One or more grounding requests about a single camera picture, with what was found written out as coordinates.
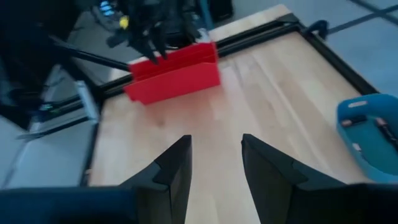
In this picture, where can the black and copper battery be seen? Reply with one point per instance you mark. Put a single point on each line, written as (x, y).
(354, 121)
(387, 130)

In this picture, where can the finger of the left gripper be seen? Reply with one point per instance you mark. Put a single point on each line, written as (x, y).
(160, 43)
(147, 51)

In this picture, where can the black aluminium table frame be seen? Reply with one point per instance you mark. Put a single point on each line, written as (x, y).
(335, 59)

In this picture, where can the red plastic bin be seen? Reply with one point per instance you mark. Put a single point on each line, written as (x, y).
(174, 79)

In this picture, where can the black computer tower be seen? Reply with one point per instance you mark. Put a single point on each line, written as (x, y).
(220, 9)

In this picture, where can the black device white lights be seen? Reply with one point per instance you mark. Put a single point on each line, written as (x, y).
(106, 8)

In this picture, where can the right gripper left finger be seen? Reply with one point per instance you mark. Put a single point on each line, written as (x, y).
(149, 199)

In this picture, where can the black diagonal frame brace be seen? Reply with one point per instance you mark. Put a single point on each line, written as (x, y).
(90, 57)

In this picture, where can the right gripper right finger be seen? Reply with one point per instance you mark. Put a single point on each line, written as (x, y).
(286, 193)

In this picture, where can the silver aluminium bar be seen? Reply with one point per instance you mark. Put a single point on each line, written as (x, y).
(88, 101)

